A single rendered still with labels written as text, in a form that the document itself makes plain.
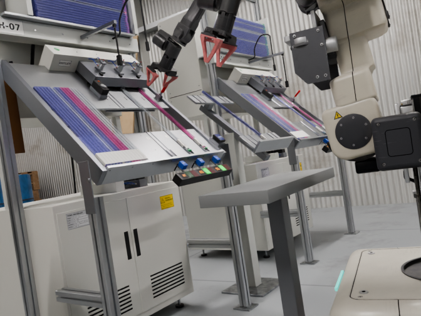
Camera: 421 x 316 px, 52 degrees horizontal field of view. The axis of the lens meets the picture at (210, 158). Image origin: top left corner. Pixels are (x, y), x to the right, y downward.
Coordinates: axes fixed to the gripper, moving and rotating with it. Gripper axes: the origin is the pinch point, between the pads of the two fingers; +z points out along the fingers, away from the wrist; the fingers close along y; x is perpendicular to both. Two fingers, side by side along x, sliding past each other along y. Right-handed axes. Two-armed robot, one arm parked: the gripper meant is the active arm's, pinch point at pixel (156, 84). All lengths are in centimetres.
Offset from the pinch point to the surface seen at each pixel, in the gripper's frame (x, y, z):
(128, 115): -204, -221, 169
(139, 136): 18.8, 18.0, 13.1
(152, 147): 25.7, 16.5, 12.9
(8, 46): -51, 38, 17
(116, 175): 37, 42, 14
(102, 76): -18.3, 13.4, 8.5
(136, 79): -18.1, -6.4, 8.7
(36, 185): -318, -223, 387
